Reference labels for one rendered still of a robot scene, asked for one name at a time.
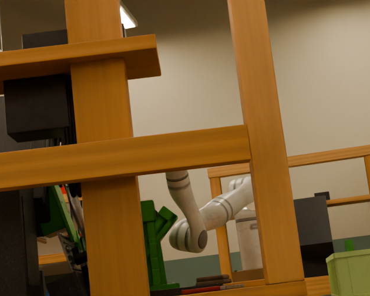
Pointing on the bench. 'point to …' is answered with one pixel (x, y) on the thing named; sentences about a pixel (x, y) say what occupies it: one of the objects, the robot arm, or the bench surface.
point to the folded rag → (213, 279)
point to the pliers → (211, 289)
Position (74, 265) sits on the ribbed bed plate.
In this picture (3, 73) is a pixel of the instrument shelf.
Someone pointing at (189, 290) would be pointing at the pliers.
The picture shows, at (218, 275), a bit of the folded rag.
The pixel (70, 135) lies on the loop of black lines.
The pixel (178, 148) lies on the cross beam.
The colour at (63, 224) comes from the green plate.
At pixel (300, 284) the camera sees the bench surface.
